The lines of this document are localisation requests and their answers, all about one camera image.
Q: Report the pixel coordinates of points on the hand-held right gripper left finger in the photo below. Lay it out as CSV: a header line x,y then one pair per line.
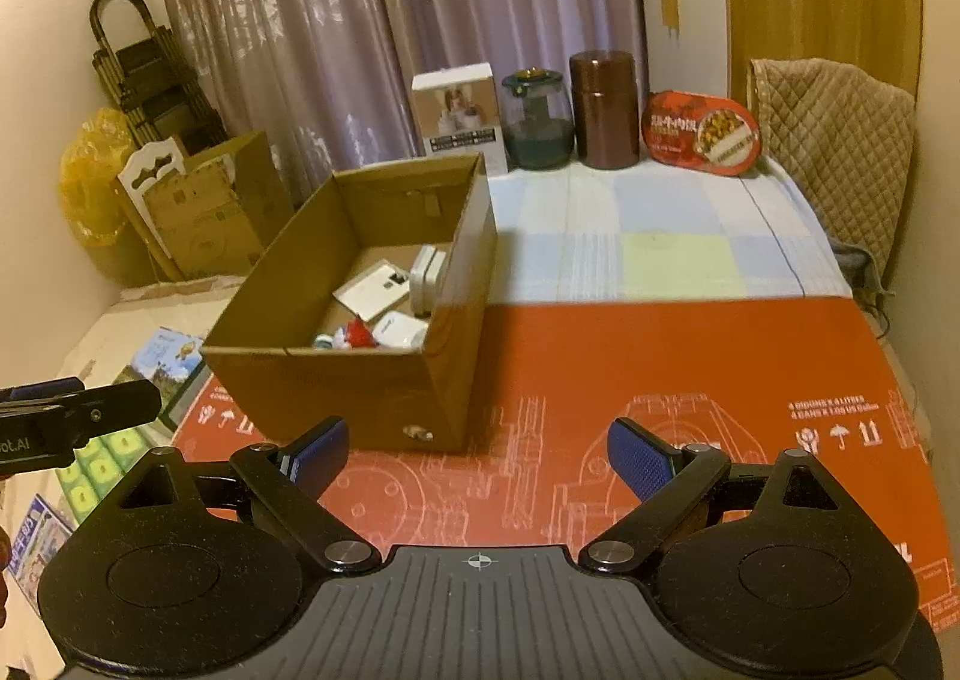
x,y
319,455

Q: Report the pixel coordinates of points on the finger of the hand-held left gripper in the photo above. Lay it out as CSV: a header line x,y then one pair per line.
x,y
45,390
124,404

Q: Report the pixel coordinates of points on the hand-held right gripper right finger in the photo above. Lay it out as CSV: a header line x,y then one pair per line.
x,y
641,459

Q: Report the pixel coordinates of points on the cardboard box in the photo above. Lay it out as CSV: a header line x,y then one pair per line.
x,y
337,395

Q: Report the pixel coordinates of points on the blue cat figurine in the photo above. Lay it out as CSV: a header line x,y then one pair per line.
x,y
356,337

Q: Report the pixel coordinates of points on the white remote with round pad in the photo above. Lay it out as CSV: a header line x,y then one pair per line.
x,y
405,331

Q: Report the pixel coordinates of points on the white card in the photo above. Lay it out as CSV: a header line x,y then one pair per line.
x,y
371,290

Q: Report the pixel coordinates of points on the white square container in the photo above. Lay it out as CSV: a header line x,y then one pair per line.
x,y
426,279

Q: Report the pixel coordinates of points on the green white tissue pack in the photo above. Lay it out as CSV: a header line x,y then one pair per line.
x,y
90,485

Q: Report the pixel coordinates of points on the cream cloth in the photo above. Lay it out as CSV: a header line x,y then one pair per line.
x,y
112,320

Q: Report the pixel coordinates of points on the red printed mat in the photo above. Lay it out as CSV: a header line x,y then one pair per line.
x,y
600,365

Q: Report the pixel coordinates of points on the blue white printed packet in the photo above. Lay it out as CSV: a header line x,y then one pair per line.
x,y
41,552

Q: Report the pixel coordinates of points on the brown printed carton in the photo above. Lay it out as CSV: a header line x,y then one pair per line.
x,y
210,223

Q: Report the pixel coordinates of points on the yellow plastic bag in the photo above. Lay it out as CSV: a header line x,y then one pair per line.
x,y
94,185

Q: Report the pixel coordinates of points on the pastel checked tablecloth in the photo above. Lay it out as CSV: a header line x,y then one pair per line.
x,y
675,230

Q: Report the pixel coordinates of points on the white ornate cardboard cutout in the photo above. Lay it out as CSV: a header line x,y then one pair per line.
x,y
154,163

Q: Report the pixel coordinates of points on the red oval food package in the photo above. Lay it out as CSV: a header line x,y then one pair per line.
x,y
697,133

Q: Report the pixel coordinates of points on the glass jar with green lid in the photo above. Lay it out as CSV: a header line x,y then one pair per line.
x,y
536,125

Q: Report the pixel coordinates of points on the brown cylindrical canister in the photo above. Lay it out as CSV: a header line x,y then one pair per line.
x,y
604,110

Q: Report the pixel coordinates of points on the white product box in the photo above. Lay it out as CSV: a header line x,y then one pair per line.
x,y
457,118

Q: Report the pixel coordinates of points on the beige quilted chair cover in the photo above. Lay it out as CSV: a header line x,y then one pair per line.
x,y
832,140

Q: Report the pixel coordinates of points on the mauve patterned curtain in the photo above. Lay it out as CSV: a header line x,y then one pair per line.
x,y
337,35

